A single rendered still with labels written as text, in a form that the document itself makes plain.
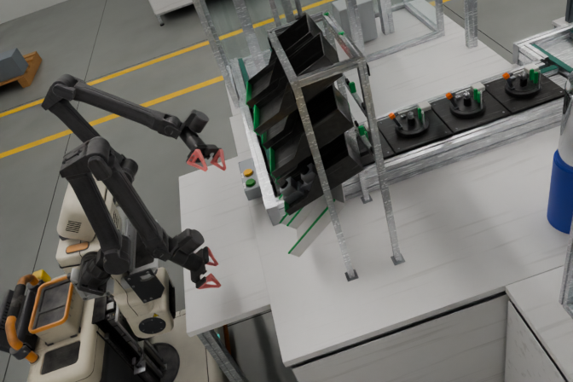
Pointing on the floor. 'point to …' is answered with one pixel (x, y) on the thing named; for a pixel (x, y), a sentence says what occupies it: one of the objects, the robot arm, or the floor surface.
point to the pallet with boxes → (18, 66)
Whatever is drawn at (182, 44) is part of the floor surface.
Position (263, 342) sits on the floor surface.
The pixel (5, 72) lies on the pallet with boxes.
